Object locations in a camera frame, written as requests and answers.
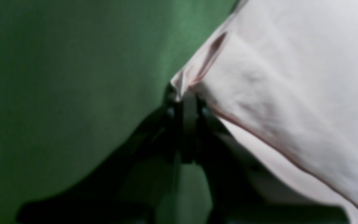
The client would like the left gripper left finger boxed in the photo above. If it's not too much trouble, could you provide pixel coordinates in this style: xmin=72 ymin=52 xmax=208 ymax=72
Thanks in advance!
xmin=16 ymin=85 xmax=181 ymax=224

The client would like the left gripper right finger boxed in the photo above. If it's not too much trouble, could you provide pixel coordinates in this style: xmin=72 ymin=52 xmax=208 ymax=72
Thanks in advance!
xmin=182 ymin=93 xmax=349 ymax=224

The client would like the pink printed t-shirt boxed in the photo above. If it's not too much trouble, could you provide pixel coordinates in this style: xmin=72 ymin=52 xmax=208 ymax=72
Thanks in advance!
xmin=171 ymin=0 xmax=358 ymax=224

